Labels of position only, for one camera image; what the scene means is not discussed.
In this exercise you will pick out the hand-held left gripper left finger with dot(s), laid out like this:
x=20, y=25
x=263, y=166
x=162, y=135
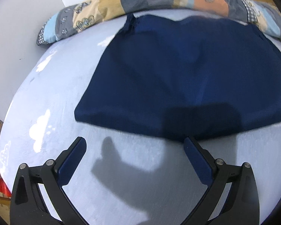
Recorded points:
x=72, y=161

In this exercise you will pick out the patchwork bolster pillow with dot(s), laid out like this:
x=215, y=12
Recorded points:
x=135, y=0

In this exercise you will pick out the navy shirt with red collar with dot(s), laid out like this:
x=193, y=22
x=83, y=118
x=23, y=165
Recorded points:
x=177, y=75

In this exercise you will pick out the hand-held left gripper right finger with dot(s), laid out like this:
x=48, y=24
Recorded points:
x=197, y=161

